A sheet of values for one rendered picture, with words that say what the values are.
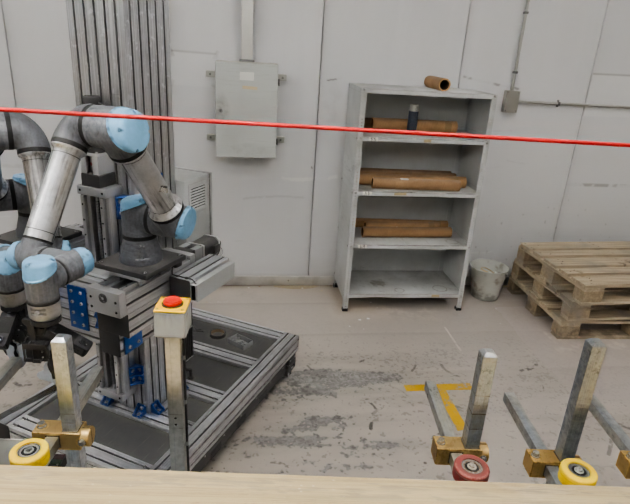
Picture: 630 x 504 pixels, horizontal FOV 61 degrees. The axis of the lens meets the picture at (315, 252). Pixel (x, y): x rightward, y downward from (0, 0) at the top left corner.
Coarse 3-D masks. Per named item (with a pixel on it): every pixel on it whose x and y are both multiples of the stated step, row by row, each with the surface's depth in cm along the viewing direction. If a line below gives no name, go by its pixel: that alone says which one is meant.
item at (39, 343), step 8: (24, 320) 133; (32, 320) 132; (56, 320) 133; (32, 328) 133; (40, 328) 134; (32, 336) 134; (40, 336) 135; (24, 344) 133; (32, 344) 133; (40, 344) 133; (48, 344) 134; (24, 352) 134; (32, 352) 134; (40, 352) 135; (48, 352) 134; (24, 360) 135; (32, 360) 135; (40, 360) 135
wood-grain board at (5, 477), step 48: (0, 480) 112; (48, 480) 113; (96, 480) 114; (144, 480) 114; (192, 480) 115; (240, 480) 116; (288, 480) 117; (336, 480) 117; (384, 480) 118; (432, 480) 119
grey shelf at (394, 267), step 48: (384, 96) 379; (432, 96) 383; (480, 96) 344; (384, 144) 391; (432, 144) 396; (480, 144) 355; (384, 192) 359; (432, 192) 364; (480, 192) 368; (384, 240) 382; (432, 240) 388; (384, 288) 397; (432, 288) 402
